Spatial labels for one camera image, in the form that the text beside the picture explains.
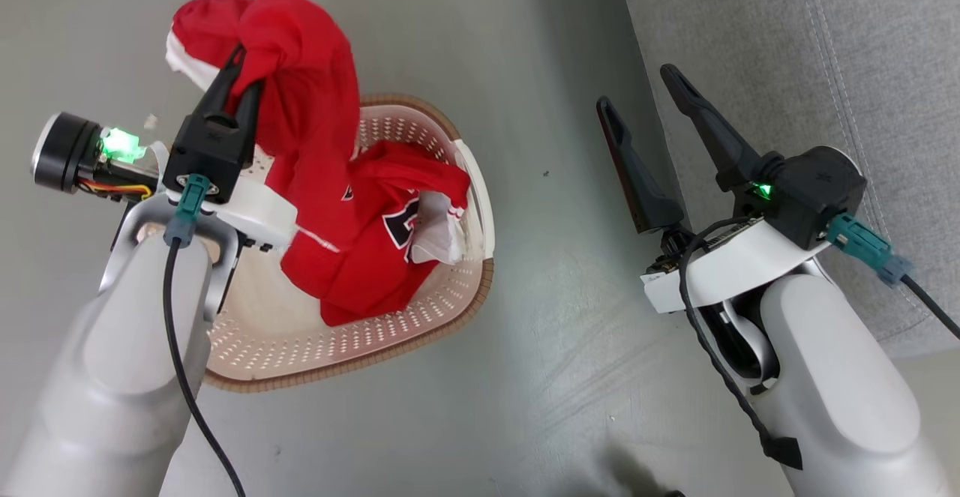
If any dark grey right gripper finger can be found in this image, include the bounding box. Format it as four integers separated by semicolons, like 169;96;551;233
660;64;767;193
596;96;686;236

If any thick black sleeved cable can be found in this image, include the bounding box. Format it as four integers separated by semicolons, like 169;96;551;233
677;216;804;472

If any black cable teal plug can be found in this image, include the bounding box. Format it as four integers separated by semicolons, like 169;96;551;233
162;173;248;497
825;212;960;342

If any red sports jersey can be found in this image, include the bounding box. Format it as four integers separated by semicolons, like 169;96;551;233
165;0;472;327

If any cream perforated laundry basket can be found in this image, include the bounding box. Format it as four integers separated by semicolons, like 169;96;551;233
201;94;497;394

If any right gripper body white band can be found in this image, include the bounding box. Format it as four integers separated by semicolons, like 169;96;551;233
641;181;827;315

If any grey fabric sofa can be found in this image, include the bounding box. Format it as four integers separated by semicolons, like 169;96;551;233
614;0;960;360

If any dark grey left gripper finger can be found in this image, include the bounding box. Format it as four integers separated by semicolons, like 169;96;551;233
189;44;248;133
235;80;264;139

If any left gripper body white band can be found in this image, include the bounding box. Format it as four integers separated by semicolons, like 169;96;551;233
31;111;299;252

